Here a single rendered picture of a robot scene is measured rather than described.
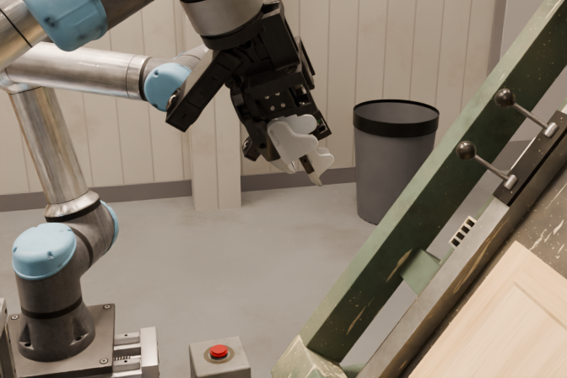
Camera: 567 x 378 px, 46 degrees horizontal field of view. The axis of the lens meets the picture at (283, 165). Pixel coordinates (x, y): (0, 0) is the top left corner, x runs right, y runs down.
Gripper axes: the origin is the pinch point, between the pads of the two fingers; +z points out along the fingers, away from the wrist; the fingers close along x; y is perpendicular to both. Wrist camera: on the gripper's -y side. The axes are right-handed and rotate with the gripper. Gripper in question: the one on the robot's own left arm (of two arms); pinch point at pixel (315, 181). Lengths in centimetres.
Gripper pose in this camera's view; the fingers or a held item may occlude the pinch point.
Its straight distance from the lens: 130.1
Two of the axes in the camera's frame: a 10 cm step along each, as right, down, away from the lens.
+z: 4.6, 7.9, 4.0
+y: 8.7, -5.0, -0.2
